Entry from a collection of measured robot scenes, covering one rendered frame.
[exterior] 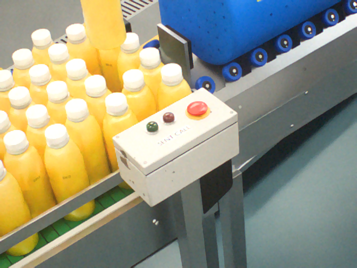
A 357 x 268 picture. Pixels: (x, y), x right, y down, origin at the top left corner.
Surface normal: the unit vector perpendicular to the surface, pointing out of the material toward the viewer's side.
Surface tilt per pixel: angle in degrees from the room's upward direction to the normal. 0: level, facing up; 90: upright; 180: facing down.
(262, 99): 71
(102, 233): 90
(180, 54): 90
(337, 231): 0
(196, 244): 90
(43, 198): 90
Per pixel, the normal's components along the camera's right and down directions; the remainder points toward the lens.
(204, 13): -0.80, 0.46
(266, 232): -0.10, -0.73
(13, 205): 0.72, 0.41
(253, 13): 0.57, 0.35
